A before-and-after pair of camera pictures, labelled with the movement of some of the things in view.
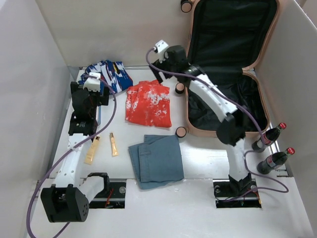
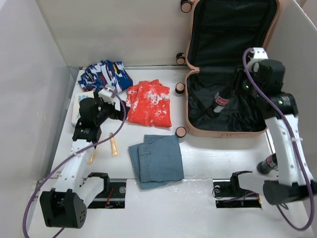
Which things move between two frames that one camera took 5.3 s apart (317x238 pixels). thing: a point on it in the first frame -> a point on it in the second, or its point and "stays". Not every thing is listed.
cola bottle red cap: (270, 136) -> (222, 100)
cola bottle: (274, 160) stays
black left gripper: (101, 99) -> (116, 114)
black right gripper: (159, 66) -> (240, 73)
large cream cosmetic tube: (91, 152) stays
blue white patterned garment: (114, 74) stays
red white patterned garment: (147, 102) stays
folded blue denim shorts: (157, 161) stays
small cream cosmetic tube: (114, 148) stays
